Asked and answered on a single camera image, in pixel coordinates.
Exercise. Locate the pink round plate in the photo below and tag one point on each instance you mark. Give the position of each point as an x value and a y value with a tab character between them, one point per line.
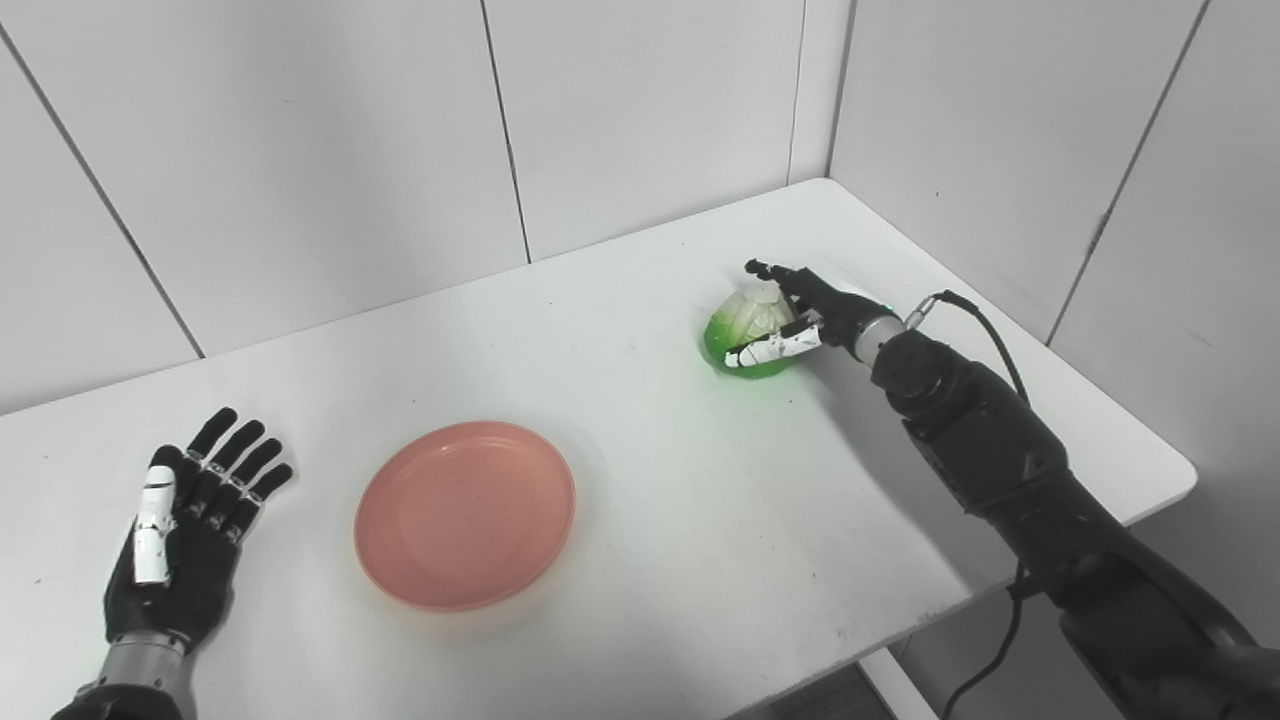
465	515

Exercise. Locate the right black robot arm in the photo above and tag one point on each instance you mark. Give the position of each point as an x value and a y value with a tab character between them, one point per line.
1000	440

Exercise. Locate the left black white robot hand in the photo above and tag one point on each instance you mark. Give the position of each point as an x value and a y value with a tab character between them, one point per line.
195	570

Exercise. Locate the green white cabbage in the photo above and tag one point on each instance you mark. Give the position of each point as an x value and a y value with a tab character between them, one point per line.
745	315

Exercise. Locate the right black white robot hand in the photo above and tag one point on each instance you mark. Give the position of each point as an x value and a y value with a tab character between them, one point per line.
835	310

